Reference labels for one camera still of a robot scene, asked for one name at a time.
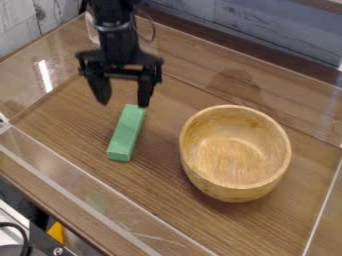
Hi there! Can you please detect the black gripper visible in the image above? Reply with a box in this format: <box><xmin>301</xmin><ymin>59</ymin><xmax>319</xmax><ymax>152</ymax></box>
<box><xmin>74</xmin><ymin>25</ymin><xmax>162</xmax><ymax>108</ymax></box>

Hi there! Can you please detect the green rectangular block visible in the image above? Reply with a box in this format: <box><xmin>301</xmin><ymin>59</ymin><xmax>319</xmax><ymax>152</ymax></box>
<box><xmin>106</xmin><ymin>104</ymin><xmax>145</xmax><ymax>162</ymax></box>

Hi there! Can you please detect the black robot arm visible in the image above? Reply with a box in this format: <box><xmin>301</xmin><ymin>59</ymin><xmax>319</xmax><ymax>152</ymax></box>
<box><xmin>74</xmin><ymin>0</ymin><xmax>162</xmax><ymax>108</ymax></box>

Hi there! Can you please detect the brown wooden bowl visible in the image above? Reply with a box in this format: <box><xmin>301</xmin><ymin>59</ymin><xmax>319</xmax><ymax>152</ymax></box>
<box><xmin>179</xmin><ymin>105</ymin><xmax>292</xmax><ymax>203</ymax></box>

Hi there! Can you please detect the yellow black device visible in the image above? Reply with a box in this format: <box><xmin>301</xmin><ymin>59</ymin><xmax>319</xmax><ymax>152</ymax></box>
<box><xmin>45</xmin><ymin>221</ymin><xmax>76</xmax><ymax>256</ymax></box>

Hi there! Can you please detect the clear acrylic corner bracket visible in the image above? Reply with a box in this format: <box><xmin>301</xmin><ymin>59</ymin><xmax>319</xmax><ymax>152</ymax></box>
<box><xmin>84</xmin><ymin>12</ymin><xmax>100</xmax><ymax>46</ymax></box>

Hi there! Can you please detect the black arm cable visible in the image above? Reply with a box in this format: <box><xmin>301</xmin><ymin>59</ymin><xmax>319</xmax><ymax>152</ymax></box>
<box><xmin>132</xmin><ymin>3</ymin><xmax>157</xmax><ymax>44</ymax></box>

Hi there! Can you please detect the clear acrylic tray wall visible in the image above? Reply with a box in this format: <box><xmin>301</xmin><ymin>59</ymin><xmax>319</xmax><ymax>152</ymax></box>
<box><xmin>0</xmin><ymin>122</ymin><xmax>216</xmax><ymax>256</ymax></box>

